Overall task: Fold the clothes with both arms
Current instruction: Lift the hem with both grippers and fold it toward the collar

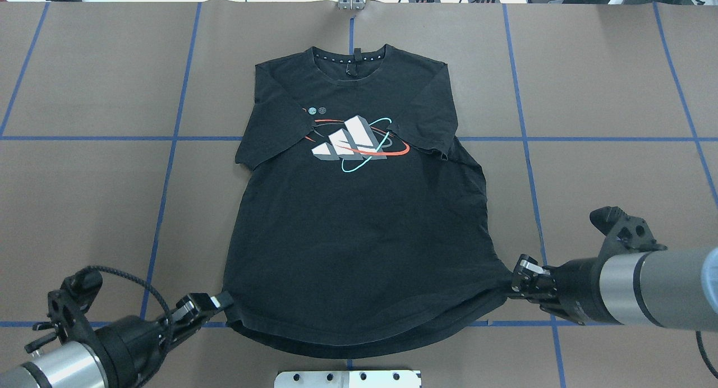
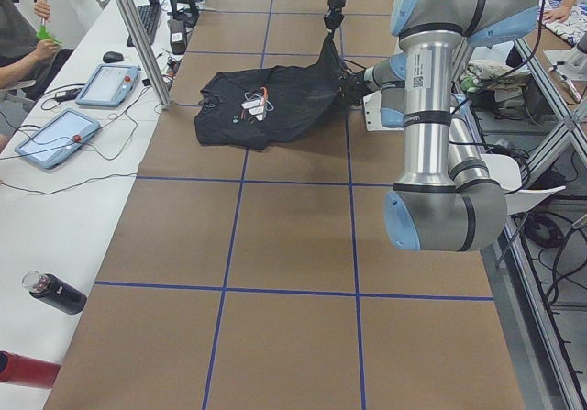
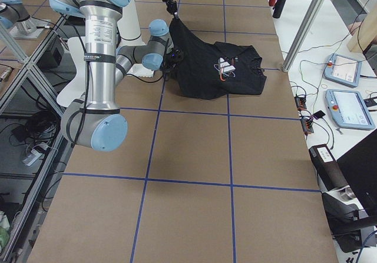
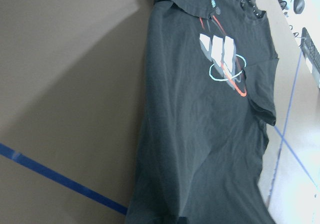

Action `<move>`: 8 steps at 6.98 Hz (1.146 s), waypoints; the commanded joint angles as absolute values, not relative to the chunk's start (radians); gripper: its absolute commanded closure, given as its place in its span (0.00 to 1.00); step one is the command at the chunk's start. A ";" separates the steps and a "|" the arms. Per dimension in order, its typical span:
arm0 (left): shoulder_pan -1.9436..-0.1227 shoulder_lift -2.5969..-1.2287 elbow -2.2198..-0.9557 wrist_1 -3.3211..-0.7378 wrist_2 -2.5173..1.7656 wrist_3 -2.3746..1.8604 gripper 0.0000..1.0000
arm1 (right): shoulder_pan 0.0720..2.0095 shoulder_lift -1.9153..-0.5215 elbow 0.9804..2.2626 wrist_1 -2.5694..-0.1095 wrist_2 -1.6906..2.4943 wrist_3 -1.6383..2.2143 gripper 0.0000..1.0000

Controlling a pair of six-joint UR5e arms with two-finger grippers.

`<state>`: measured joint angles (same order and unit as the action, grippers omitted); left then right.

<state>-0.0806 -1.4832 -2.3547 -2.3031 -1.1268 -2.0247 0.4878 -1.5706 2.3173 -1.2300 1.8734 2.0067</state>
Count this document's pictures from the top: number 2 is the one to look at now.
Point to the black water bottle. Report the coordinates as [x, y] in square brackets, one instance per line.
[53, 291]

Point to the green plastic tool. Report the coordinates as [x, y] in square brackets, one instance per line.
[43, 34]

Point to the aluminium frame post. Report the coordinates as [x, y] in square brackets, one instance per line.
[129, 13]

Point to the black power adapter box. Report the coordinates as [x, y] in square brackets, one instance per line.
[178, 36]

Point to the black printed t-shirt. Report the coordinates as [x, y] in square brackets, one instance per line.
[255, 108]

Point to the black keyboard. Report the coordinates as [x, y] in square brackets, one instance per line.
[150, 17]

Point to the brown paper table cover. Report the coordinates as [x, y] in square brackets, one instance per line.
[240, 279]

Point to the red cylinder bottle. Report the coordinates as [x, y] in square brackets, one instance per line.
[25, 371]

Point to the white chair seat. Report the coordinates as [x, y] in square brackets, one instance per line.
[506, 172]

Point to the seated person grey shirt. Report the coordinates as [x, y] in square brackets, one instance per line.
[24, 56]

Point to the far teach pendant tablet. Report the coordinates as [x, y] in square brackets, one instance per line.
[109, 85]

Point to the black computer mouse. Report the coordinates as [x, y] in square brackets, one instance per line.
[112, 57]

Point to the near teach pendant tablet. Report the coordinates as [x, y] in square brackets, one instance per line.
[57, 140]

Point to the teach pendant tablet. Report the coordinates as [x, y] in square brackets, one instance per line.
[109, 85]
[57, 140]

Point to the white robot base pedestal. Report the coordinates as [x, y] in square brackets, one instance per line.
[378, 118]

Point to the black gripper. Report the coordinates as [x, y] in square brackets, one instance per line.
[357, 81]
[336, 0]

